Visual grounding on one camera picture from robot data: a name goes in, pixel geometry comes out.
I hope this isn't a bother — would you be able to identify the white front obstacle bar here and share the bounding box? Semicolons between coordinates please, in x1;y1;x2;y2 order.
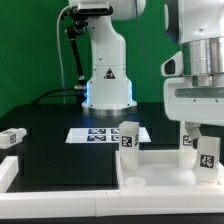
0;186;224;219

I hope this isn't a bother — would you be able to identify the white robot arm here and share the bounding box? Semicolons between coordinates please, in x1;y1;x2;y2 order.
69;0;224;138

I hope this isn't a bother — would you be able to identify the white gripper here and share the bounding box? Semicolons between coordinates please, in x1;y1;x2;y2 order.
164;77;224;148

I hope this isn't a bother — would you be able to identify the white obstacle bar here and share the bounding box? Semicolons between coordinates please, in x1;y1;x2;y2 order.
0;156;19;193
0;186;224;219

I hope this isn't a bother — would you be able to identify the grey cable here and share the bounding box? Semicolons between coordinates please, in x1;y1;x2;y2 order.
55;4;74;89

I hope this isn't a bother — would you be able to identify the black cable on table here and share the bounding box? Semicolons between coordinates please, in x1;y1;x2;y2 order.
30;87;88;105

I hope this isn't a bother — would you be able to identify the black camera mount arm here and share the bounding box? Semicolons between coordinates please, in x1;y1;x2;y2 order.
66;25;87;85

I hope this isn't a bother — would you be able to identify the white sheet with fiducial markers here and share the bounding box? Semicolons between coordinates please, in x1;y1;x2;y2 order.
65;126;152;144

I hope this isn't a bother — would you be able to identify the white square table top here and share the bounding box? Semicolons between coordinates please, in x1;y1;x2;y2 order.
115;148;224;190

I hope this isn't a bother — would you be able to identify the camera on robot top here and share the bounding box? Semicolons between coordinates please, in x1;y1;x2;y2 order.
69;0;113;16

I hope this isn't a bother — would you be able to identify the white left obstacle bar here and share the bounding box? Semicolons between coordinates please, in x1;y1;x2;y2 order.
0;156;19;193

